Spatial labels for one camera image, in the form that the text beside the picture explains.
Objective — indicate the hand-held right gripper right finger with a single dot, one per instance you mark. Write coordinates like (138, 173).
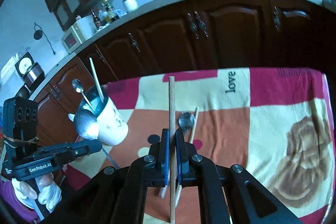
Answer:
(179, 161)

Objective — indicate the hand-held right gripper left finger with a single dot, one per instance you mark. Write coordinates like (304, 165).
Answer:
(166, 161)

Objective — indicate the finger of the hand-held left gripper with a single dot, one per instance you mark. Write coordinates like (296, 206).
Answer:
(84, 153)
(65, 148)

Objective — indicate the large metal spoon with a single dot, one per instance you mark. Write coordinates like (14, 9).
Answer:
(85, 125)

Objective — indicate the white utensil holder cup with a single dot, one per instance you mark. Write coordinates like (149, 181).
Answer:
(113, 124)

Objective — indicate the metal fork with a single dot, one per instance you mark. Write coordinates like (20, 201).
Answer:
(186, 119)

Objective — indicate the small metal spoon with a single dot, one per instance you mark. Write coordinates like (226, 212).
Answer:
(77, 85)

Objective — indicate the person's left hand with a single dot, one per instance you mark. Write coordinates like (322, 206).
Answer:
(48, 193)

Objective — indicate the dark inner cooker pot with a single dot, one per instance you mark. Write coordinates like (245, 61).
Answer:
(22, 92)

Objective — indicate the open rice cooker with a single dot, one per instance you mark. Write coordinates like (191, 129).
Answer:
(32, 75)

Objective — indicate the purple clothing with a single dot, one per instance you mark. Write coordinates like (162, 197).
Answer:
(10, 200)

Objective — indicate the printed patchwork blanket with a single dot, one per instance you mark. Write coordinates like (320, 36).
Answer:
(262, 121)

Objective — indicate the cream microwave oven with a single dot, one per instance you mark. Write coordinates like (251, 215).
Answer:
(76, 35)

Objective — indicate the white rag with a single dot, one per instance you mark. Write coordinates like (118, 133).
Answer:
(103, 27)

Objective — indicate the clear glass bottle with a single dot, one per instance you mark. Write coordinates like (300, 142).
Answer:
(101, 16)

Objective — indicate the yellow oil bottle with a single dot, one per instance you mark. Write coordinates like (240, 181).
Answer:
(107, 16)

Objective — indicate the brown lower kitchen cabinets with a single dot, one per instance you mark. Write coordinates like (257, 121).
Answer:
(236, 37)

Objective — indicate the dark sauce bottle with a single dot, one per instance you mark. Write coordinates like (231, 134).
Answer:
(113, 14)

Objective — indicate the blue packet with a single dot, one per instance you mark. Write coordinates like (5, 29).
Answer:
(120, 12)

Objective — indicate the white canister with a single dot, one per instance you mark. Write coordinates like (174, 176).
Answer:
(130, 5)

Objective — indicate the white wall socket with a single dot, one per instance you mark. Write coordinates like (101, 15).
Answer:
(23, 48)
(55, 39)

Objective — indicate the black round wall object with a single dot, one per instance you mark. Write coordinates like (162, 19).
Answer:
(37, 34)

